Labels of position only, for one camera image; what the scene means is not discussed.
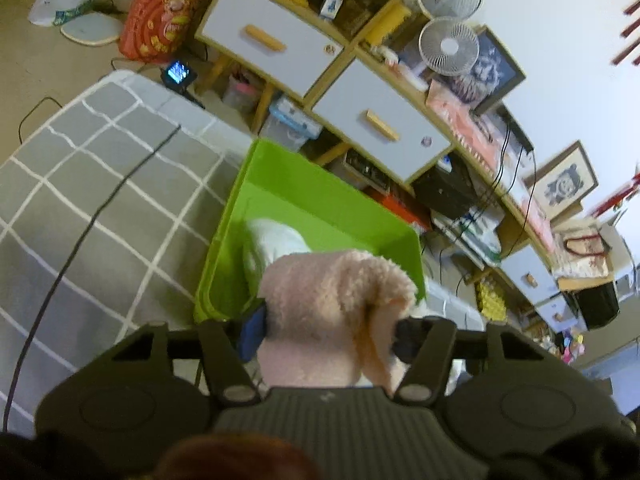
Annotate grey checked blanket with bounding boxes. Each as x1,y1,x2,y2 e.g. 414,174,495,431
0,70,486,436

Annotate black box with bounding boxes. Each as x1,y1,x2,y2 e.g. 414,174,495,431
412,160,478,218

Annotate pale pink plush toy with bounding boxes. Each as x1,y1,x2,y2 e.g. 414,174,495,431
256,249,418,396

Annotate stack of papers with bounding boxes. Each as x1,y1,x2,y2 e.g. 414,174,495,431
432,210,502,267

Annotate red printed bag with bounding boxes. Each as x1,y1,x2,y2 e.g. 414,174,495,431
118,0,208,64

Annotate dark framed picture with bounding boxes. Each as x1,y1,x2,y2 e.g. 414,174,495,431
462,25,527,116

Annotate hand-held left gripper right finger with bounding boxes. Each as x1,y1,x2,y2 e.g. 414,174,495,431
392,316,546,406

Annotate wooden cabinet large white drawers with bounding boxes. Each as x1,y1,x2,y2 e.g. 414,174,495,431
194,0,456,186

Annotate round white board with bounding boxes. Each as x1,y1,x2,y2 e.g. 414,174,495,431
60,12,123,47

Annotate clear container pink lid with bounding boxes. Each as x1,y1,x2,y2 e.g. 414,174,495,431
224,72,262,113

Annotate small white plush toy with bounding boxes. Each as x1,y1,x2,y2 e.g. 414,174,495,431
242,218,313,296

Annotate light wooden framed picture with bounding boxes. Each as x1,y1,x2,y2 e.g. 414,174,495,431
522,141,599,221

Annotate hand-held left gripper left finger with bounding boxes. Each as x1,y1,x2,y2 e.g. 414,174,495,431
110,305,268,407

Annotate clear plastic storage box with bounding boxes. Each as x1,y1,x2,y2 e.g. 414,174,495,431
260,95,323,153

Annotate red wall garland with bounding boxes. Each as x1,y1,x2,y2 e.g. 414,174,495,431
582,162,640,221

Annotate small device with lit screen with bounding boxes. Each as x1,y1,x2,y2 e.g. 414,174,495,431
161,60,198,92

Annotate pile of yellow packets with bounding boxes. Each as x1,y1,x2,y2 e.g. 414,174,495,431
474,280,517,322

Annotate green plastic storage bin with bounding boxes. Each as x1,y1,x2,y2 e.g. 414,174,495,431
193,138,427,324

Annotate small white round fan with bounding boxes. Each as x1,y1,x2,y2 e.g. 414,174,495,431
418,17,480,77

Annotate black cable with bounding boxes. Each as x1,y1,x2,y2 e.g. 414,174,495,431
2,125,182,431

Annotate long wooden desk small drawers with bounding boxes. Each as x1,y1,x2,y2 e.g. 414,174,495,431
350,45,616,333

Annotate flat black device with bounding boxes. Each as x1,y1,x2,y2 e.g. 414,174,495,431
497,104,535,153

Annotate black waste bin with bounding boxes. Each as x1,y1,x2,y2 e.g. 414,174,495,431
570,280,621,331

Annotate bag with red straps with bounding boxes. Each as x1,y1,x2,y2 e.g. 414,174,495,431
550,227,615,281

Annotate pink cloth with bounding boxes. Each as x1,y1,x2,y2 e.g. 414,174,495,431
427,80,501,171

